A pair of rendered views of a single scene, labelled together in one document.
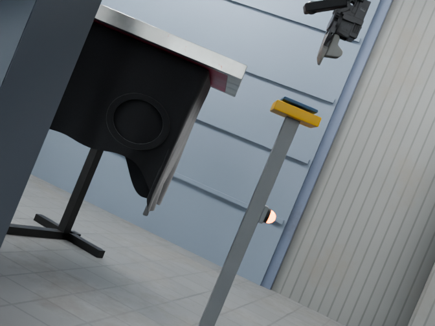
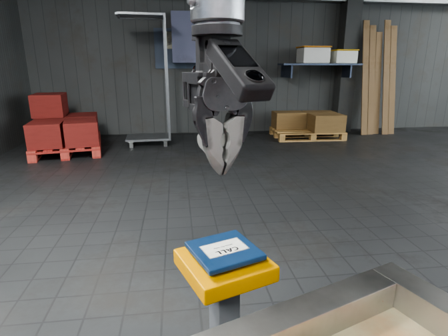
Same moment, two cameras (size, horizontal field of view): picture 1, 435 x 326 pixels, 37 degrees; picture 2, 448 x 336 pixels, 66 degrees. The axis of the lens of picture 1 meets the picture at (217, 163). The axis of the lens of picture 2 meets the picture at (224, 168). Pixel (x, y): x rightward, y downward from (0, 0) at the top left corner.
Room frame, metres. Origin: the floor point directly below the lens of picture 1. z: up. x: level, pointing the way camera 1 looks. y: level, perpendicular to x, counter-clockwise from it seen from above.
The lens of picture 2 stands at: (2.00, 0.30, 1.25)
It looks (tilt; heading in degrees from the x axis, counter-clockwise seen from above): 16 degrees down; 243
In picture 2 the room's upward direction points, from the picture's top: straight up
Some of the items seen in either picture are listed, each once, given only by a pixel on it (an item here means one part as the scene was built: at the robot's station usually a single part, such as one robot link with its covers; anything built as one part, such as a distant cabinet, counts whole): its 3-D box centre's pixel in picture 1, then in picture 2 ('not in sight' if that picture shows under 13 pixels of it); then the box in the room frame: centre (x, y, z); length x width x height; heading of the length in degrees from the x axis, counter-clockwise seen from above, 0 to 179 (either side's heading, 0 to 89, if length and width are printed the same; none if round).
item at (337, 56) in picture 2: not in sight; (343, 57); (-2.93, -4.67, 1.43); 0.43 x 0.35 x 0.24; 161
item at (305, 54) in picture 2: not in sight; (313, 55); (-2.39, -4.85, 1.45); 0.52 x 0.43 x 0.29; 161
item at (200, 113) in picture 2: not in sight; (209, 115); (1.80, -0.15, 1.18); 0.05 x 0.02 x 0.09; 1
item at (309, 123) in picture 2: not in sight; (307, 125); (-2.19, -4.66, 0.22); 1.23 x 0.84 x 0.45; 161
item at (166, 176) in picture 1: (177, 144); not in sight; (1.90, 0.13, 0.74); 0.45 x 0.03 x 0.43; 1
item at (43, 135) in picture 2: not in sight; (65, 123); (1.78, -5.51, 0.42); 1.51 x 1.19 x 0.85; 71
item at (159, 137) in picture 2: not in sight; (145, 82); (0.55, -5.42, 1.01); 0.75 x 0.63 x 2.01; 162
